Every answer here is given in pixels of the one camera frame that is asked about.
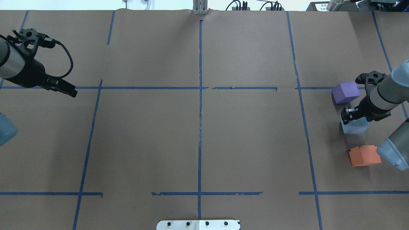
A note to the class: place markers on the orange foam block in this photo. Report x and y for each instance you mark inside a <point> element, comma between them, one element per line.
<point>365,155</point>

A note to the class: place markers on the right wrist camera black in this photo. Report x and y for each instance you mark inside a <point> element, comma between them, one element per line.
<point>370,80</point>

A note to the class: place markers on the purple foam block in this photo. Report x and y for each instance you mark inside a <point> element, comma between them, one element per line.
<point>345,92</point>

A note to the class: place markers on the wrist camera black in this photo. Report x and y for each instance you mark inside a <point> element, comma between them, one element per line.
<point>370,80</point>
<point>29,40</point>

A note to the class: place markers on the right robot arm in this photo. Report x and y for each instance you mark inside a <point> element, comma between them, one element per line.
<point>384,93</point>

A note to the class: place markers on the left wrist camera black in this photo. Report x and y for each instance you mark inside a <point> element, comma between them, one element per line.
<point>29,40</point>

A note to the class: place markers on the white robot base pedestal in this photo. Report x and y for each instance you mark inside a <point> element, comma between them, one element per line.
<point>215,224</point>

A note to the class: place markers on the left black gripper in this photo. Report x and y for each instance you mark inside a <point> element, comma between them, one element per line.
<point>33,74</point>

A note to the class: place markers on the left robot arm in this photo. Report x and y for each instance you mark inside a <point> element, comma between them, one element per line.
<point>18,64</point>

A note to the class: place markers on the aluminium frame post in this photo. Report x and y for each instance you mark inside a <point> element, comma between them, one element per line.
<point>200,7</point>

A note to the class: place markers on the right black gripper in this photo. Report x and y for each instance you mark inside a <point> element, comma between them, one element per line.
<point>368,109</point>

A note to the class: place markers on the metal cup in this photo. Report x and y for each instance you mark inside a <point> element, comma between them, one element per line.
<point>334,5</point>

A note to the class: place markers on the blue foam block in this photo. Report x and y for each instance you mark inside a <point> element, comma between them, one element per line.
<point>358,126</point>

